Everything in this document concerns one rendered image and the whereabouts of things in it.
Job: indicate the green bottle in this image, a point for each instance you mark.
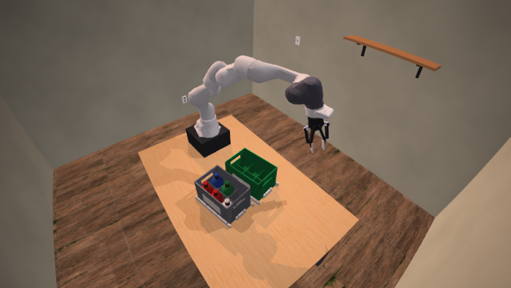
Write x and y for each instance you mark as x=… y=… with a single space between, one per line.
x=227 y=189

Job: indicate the blue bottle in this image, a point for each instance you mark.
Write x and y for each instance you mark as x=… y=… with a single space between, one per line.
x=217 y=181

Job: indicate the grey divided bottle crate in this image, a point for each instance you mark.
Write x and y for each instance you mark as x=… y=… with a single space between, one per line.
x=241 y=196

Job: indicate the green plastic crate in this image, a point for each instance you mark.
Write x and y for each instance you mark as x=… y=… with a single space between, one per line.
x=255 y=172

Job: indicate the red bottle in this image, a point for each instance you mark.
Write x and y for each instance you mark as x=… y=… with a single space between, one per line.
x=207 y=187
x=217 y=195

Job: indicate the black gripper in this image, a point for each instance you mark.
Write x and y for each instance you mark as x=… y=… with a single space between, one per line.
x=313 y=128

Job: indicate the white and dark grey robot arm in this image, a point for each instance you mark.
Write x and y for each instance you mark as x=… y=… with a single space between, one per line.
x=304 y=90

